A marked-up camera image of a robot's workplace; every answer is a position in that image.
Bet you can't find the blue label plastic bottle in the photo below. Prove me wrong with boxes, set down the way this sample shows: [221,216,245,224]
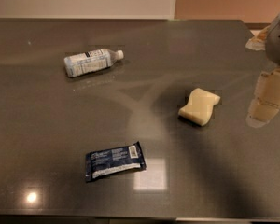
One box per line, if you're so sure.
[64,49,124,77]

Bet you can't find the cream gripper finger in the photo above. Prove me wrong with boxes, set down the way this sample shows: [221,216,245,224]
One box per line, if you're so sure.
[245,26,269,51]
[246,66,280,128]

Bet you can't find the dark blue snack wrapper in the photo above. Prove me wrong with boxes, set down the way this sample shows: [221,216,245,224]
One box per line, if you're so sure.
[85,142,147,182]

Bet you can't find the pale yellow sponge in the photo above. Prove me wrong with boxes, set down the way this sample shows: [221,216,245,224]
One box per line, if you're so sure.
[178,88,221,126]

